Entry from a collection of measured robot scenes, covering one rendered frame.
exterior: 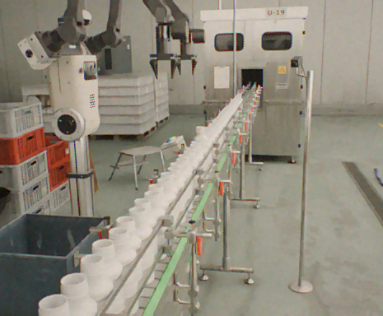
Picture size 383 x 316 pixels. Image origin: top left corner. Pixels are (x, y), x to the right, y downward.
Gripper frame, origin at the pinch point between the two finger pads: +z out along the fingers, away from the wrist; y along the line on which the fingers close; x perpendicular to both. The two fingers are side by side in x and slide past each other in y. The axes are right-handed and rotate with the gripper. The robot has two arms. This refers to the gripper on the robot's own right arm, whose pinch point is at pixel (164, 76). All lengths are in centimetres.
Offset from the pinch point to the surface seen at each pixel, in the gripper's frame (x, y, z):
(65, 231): -40, -28, 51
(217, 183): -37, 25, 33
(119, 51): 986, -353, -27
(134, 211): -88, 13, 24
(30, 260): -71, -24, 46
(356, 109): 977, 267, 133
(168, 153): 9.8, -2.0, 33.7
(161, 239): -80, 16, 34
